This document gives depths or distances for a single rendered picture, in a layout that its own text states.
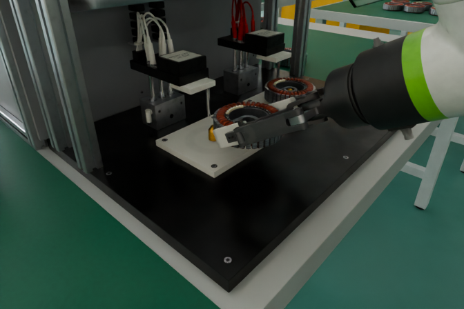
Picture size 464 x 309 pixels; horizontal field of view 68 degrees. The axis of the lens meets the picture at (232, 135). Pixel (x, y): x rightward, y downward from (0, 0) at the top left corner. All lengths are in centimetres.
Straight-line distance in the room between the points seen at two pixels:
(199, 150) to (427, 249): 126
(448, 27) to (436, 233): 149
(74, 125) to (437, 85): 47
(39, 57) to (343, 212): 52
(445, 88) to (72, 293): 43
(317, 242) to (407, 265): 111
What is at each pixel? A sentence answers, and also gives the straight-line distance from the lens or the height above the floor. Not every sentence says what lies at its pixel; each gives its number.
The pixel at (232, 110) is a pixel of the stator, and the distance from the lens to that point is 57.
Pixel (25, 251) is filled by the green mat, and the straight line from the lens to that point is 53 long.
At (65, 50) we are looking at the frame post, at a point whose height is 97.
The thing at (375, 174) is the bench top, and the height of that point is 75.
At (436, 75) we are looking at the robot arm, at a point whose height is 99.
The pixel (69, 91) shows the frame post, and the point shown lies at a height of 91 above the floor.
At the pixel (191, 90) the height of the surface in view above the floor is 88.
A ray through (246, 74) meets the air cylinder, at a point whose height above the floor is 82.
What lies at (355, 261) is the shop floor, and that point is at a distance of 153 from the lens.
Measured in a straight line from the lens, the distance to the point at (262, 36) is 77.
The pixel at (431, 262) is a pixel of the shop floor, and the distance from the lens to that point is 164.
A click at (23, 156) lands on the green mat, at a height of 75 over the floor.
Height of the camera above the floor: 109
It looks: 29 degrees down
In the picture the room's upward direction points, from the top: straight up
